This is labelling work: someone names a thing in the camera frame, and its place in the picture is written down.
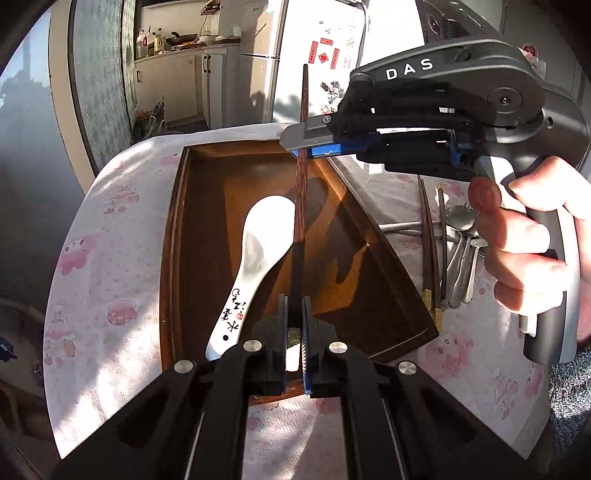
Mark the frosted glass sliding door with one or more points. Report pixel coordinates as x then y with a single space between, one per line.
100 62

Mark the plastic bag of vegetables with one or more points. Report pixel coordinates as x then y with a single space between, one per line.
150 123

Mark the white refrigerator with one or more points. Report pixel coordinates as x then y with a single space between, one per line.
279 40

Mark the person's right hand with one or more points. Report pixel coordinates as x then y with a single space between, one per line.
527 282

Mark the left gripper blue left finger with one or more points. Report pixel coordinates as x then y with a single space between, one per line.
274 377

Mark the dark wooden chopstick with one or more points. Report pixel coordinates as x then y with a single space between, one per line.
297 261

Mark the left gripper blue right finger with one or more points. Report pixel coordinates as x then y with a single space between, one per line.
320 374

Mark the smooth steel spoon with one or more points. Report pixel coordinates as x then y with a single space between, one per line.
477 243

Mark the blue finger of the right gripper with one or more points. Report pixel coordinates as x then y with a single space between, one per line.
316 130
338 149

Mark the large textured steel spoon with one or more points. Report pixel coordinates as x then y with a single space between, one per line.
401 226

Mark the white kitchen cabinet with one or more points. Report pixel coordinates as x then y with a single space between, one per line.
191 84

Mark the small steel spoon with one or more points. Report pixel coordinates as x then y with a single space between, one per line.
462 220

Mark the white ceramic soup spoon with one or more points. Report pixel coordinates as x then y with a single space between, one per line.
267 235

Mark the pink patterned tablecloth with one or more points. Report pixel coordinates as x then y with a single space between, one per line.
101 341

